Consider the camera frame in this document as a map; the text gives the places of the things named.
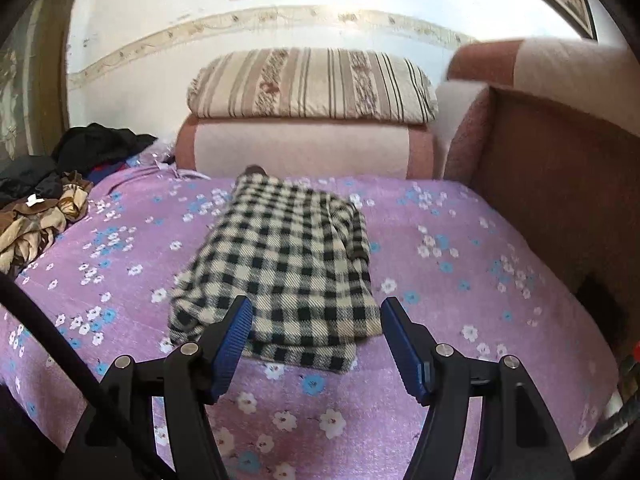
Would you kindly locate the brown wooden side panel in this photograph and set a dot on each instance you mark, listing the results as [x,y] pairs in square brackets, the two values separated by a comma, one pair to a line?
[569,182]

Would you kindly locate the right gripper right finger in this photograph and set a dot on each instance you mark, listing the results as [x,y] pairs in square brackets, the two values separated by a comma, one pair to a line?
[518,437]

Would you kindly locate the purple floral bed sheet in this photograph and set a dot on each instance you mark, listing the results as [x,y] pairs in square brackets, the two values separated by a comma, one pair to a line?
[318,395]

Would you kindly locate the black clothes pile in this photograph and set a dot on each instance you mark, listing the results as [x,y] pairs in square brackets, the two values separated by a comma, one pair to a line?
[80,149]

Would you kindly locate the black beige checkered coat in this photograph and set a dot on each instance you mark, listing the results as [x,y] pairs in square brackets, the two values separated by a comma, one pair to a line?
[302,258]

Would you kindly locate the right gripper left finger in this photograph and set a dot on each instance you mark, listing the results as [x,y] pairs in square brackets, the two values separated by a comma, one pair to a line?
[149,418]

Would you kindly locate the brown beige patterned garment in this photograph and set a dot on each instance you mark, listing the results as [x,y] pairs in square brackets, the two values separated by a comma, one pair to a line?
[30,226]

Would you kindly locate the striped beige pillow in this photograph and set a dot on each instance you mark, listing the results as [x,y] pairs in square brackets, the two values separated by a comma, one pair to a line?
[313,83]

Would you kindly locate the ornate wooden wardrobe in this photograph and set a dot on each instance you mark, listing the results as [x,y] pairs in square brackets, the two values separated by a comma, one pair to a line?
[34,113]

